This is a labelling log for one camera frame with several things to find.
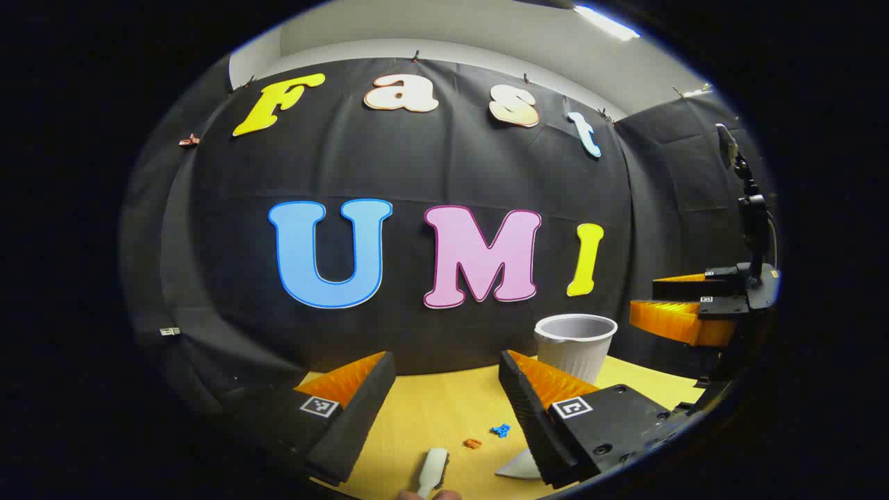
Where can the white ribbed garbage bin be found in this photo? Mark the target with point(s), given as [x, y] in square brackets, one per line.
[576, 354]

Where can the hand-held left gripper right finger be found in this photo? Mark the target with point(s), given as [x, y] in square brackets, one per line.
[531, 423]

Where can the orange paper scrap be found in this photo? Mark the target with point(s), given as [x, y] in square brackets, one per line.
[473, 443]

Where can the blue paper scrap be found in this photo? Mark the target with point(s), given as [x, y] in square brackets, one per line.
[501, 430]

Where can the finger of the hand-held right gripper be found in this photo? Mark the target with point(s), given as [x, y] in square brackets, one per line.
[670, 321]
[684, 286]

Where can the ceiling light strip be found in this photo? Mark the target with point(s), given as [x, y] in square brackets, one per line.
[605, 22]

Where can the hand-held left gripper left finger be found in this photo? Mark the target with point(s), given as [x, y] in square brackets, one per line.
[361, 417]

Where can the wooden desktop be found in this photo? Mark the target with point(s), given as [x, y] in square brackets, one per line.
[430, 410]

